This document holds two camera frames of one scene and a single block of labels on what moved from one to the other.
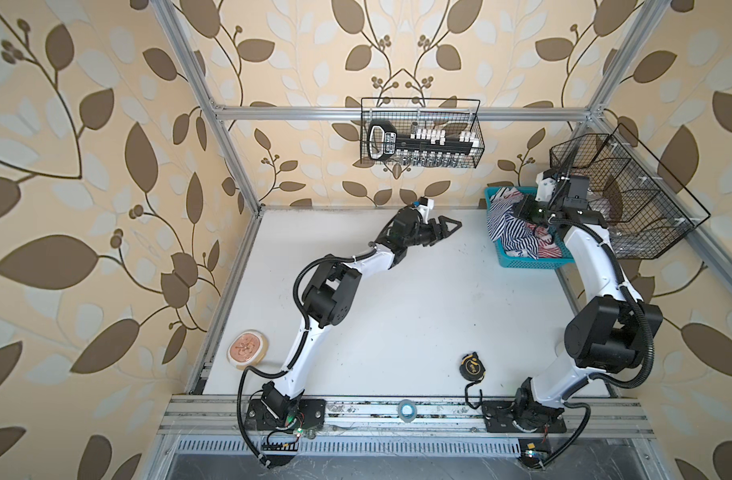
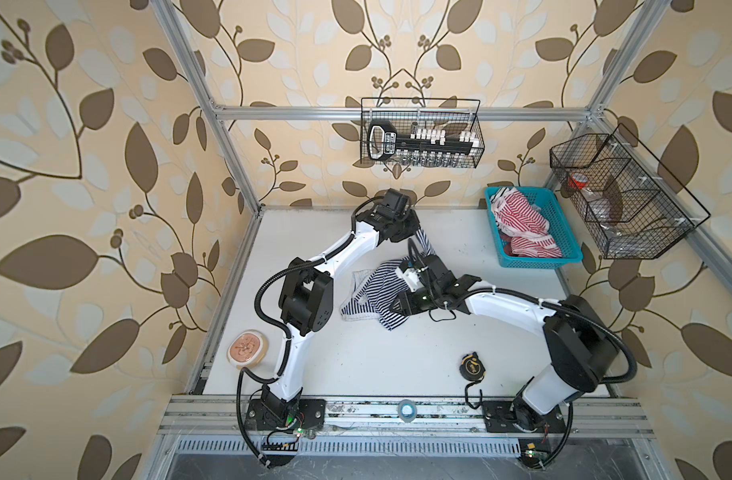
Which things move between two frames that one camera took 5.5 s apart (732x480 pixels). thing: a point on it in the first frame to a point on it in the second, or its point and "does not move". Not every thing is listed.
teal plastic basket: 521,262 does not move
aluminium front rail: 622,415 does not move
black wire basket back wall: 426,132 does not move
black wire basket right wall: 645,208 does not move
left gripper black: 443,229 to 415,223
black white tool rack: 423,145 does not move
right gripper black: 522,206 to 407,305
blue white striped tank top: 517,236 to 379,285
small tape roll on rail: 407,410 does not move
